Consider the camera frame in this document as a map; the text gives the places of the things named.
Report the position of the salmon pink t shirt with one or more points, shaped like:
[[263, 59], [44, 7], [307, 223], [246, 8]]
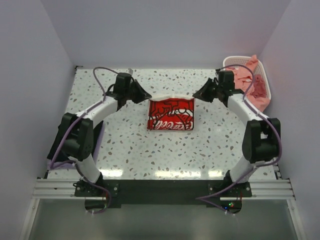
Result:
[[244, 79]]

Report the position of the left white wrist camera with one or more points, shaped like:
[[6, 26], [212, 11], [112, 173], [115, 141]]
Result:
[[130, 71]]

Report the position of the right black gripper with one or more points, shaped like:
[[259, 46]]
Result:
[[211, 90]]

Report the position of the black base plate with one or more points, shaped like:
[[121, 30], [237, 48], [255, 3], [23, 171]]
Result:
[[116, 193]]

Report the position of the white t shirt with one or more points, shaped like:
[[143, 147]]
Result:
[[171, 112]]

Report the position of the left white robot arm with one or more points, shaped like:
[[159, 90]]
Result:
[[76, 138]]

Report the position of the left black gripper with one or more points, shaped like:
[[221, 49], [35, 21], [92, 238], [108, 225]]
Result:
[[135, 91]]

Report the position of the lavender folded t shirt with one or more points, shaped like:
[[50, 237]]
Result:
[[98, 140]]

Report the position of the dark pink t shirt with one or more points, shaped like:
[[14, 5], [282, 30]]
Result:
[[259, 87]]

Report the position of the white plastic laundry basket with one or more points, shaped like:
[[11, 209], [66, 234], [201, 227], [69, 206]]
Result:
[[259, 70]]

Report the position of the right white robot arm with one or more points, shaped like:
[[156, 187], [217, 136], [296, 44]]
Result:
[[261, 144]]

